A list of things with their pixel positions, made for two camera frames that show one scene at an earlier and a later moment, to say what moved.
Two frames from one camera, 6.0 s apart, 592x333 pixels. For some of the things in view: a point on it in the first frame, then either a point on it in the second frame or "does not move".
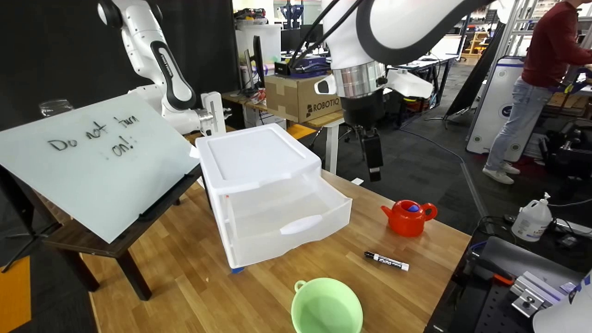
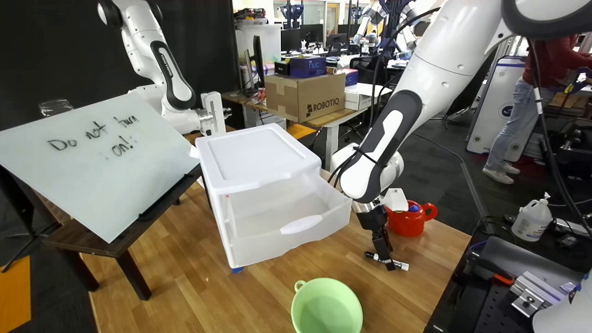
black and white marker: (391, 261) does not move
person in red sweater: (560, 41) does not move
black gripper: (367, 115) -> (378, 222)
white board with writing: (103, 167) does not move
